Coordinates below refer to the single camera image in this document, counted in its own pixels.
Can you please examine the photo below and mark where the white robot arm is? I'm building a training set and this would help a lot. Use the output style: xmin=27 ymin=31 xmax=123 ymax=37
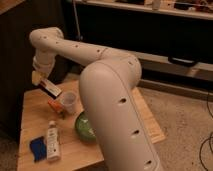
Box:
xmin=29 ymin=27 xmax=164 ymax=171

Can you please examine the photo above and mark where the white ceramic cup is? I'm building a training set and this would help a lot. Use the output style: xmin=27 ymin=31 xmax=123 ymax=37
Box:
xmin=59 ymin=91 xmax=77 ymax=115

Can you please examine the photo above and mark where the green ceramic bowl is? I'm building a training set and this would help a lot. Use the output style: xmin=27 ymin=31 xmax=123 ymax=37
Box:
xmin=75 ymin=111 xmax=96 ymax=142

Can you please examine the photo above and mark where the orange marker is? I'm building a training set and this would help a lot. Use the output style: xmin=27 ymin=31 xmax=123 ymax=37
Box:
xmin=48 ymin=100 xmax=65 ymax=119

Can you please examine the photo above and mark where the metal pole stand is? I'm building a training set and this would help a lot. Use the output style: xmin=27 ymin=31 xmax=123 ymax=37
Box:
xmin=72 ymin=0 xmax=83 ymax=41

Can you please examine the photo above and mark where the wooden table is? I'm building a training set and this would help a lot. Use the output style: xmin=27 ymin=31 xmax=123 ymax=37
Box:
xmin=17 ymin=79 xmax=167 ymax=171

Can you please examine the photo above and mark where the white tube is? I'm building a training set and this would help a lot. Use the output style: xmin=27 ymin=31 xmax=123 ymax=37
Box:
xmin=46 ymin=121 xmax=61 ymax=162

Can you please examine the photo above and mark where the blue cloth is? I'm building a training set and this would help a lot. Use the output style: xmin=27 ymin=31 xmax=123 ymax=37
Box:
xmin=29 ymin=136 xmax=47 ymax=162

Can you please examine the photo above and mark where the long grey case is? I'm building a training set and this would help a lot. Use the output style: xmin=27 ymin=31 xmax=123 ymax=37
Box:
xmin=133 ymin=52 xmax=213 ymax=101

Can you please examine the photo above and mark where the cluttered shelf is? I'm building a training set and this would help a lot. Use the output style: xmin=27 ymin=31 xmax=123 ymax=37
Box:
xmin=75 ymin=0 xmax=213 ymax=21

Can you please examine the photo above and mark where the black cable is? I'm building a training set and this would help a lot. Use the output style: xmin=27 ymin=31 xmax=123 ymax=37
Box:
xmin=198 ymin=89 xmax=213 ymax=171

